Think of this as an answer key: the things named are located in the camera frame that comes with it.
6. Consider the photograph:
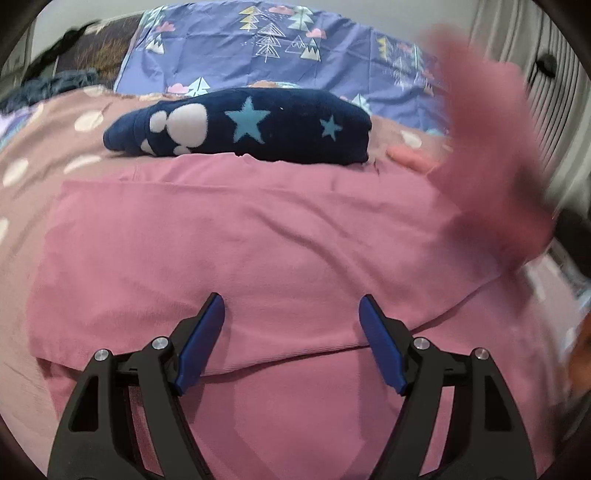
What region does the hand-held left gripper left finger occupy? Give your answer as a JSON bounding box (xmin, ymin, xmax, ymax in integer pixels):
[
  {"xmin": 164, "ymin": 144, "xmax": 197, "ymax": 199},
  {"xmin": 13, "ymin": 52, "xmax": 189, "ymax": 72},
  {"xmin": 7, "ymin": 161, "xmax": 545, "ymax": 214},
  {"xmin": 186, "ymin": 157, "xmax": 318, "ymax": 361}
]
[{"xmin": 47, "ymin": 292, "xmax": 225, "ymax": 480}]

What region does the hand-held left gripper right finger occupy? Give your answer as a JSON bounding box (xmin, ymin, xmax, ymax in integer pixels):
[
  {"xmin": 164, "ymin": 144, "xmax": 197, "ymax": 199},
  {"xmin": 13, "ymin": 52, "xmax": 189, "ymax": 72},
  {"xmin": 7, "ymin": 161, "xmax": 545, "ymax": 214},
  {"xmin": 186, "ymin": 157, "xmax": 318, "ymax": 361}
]
[{"xmin": 359, "ymin": 294, "xmax": 539, "ymax": 480}]

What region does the pink shirt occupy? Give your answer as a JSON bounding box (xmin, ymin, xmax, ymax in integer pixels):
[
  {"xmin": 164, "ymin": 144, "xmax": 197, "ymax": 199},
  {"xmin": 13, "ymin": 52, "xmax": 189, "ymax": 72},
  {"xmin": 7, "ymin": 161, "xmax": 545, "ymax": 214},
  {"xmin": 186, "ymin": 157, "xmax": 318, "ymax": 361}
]
[{"xmin": 27, "ymin": 23, "xmax": 560, "ymax": 480}]

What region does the coral folded small garment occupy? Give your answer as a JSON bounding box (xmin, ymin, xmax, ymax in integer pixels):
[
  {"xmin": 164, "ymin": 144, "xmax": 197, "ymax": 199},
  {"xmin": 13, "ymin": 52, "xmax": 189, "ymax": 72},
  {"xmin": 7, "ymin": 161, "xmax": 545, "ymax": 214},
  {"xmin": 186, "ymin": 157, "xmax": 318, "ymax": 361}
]
[{"xmin": 387, "ymin": 145, "xmax": 445, "ymax": 175}]

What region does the navy star-print folded garment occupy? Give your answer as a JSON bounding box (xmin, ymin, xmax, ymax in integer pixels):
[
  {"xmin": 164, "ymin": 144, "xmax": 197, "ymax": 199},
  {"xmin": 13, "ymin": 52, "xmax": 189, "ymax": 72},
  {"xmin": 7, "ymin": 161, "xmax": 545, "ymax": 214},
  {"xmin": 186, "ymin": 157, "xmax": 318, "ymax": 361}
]
[{"xmin": 103, "ymin": 88, "xmax": 373, "ymax": 165}]

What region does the pink polka-dot blanket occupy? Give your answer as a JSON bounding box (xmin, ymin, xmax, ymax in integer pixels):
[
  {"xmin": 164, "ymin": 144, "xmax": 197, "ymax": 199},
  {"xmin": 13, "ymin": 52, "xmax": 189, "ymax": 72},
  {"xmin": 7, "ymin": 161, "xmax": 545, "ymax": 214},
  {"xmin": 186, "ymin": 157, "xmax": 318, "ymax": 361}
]
[{"xmin": 0, "ymin": 85, "xmax": 467, "ymax": 444}]

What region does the purple tree-print bed sheet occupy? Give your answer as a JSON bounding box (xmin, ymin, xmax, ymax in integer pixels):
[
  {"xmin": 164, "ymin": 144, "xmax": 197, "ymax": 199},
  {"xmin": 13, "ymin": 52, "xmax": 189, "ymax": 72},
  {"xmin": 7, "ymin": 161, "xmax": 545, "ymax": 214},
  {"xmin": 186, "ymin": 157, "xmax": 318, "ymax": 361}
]
[{"xmin": 113, "ymin": 4, "xmax": 455, "ymax": 136}]

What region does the blue-grey fluffy cloth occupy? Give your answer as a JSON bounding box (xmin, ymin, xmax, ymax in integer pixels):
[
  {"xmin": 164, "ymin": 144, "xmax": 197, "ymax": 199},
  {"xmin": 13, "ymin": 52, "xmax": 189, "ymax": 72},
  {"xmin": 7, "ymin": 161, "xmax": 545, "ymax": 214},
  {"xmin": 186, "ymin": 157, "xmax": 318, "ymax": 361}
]
[{"xmin": 0, "ymin": 69, "xmax": 100, "ymax": 114}]

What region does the dark patterned cloth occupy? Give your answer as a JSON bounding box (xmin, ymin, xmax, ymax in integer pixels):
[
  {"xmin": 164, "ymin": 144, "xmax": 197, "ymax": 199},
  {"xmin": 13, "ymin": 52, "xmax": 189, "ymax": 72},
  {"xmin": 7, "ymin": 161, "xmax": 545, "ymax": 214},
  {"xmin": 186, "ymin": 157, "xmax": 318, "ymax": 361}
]
[{"xmin": 22, "ymin": 14, "xmax": 145, "ymax": 88}]

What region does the black door knob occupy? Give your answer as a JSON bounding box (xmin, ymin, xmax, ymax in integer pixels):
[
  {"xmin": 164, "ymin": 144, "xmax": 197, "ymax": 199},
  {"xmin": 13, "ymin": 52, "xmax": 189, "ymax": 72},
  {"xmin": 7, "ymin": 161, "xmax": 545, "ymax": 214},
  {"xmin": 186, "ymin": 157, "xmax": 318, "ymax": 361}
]
[{"xmin": 533, "ymin": 54, "xmax": 560, "ymax": 77}]

